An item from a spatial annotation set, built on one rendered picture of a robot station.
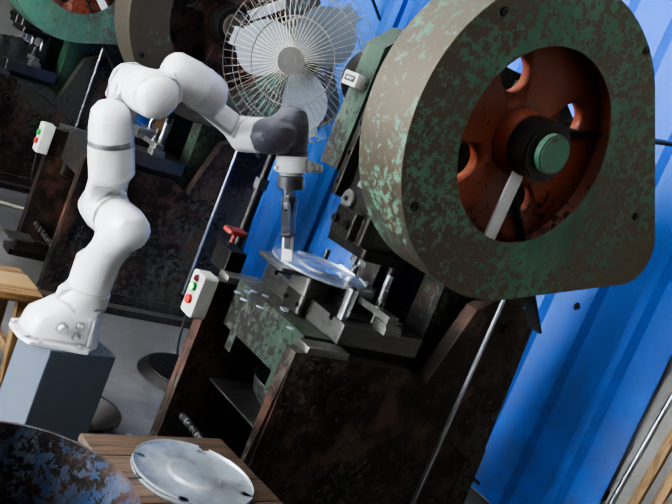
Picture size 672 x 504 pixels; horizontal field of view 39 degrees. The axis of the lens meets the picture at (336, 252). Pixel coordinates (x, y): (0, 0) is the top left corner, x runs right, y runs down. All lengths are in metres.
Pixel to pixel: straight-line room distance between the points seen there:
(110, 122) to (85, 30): 3.25
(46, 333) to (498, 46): 1.27
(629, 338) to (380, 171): 1.50
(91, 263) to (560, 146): 1.17
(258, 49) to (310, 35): 0.23
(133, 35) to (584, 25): 1.88
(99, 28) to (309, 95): 2.33
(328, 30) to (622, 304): 1.42
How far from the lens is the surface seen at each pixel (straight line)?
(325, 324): 2.61
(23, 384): 2.48
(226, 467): 2.32
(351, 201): 2.71
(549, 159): 2.34
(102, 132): 2.27
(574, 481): 3.57
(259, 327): 2.70
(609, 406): 3.50
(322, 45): 3.39
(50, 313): 2.39
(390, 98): 2.19
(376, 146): 2.21
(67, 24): 5.45
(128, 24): 3.70
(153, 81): 2.23
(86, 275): 2.38
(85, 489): 1.93
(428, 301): 2.78
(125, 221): 2.28
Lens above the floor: 1.32
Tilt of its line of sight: 10 degrees down
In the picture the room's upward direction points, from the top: 22 degrees clockwise
